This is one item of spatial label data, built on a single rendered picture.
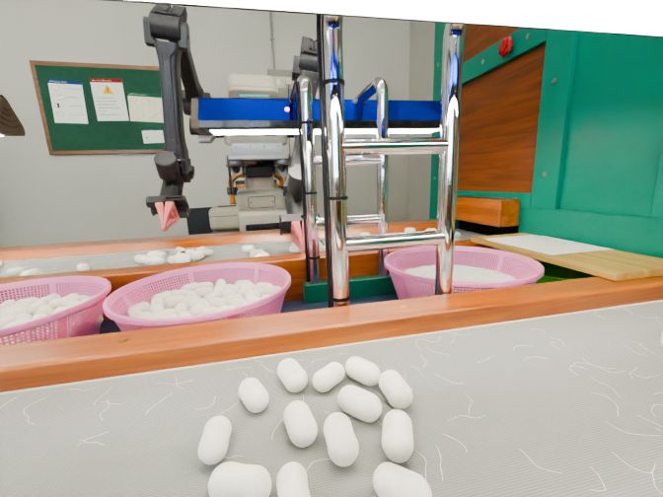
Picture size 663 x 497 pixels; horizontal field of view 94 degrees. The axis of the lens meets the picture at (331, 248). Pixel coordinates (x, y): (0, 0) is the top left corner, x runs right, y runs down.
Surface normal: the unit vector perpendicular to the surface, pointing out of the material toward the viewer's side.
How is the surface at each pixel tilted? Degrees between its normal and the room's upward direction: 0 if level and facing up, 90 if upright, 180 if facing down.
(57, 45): 90
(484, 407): 0
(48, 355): 0
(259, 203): 98
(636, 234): 90
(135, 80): 90
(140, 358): 90
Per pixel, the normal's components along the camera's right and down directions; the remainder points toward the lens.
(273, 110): 0.15, -0.36
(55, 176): 0.26, 0.19
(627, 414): -0.04, -0.98
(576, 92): -0.98, 0.07
